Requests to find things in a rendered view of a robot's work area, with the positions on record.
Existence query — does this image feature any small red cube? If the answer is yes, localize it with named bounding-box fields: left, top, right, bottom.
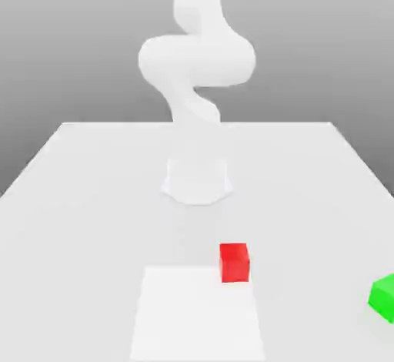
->
left=219, top=242, right=251, bottom=284

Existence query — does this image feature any small green cube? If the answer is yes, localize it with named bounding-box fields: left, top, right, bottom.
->
left=367, top=273, right=394, bottom=325

